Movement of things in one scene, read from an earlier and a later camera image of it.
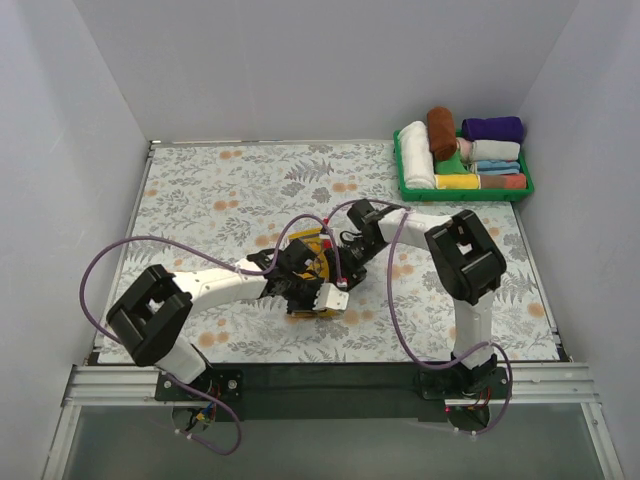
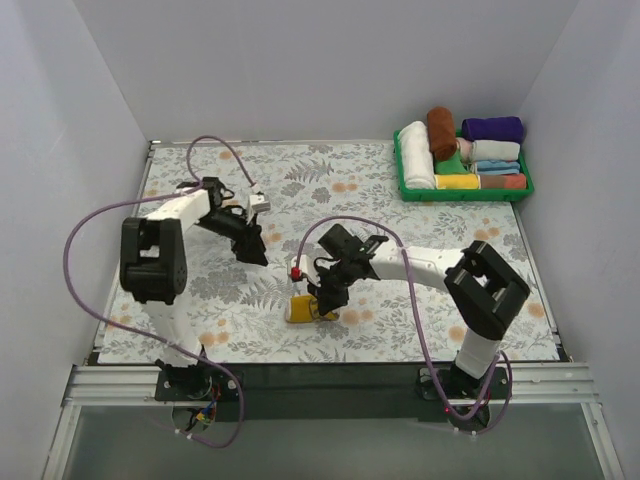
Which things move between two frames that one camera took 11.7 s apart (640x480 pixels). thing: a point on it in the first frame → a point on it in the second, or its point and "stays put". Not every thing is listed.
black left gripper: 304,293 → 248,242
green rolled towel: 451,165 stays put
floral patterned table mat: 200,207 stays put
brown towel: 441,132 stays put
